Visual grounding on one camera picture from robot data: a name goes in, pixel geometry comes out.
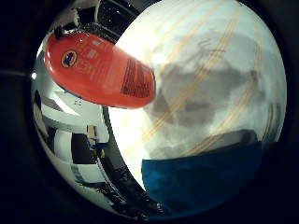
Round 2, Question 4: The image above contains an orange spray bottle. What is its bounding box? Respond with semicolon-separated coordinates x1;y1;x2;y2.
43;26;157;110

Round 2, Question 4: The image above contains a blue cloth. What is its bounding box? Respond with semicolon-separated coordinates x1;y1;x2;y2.
140;139;264;218

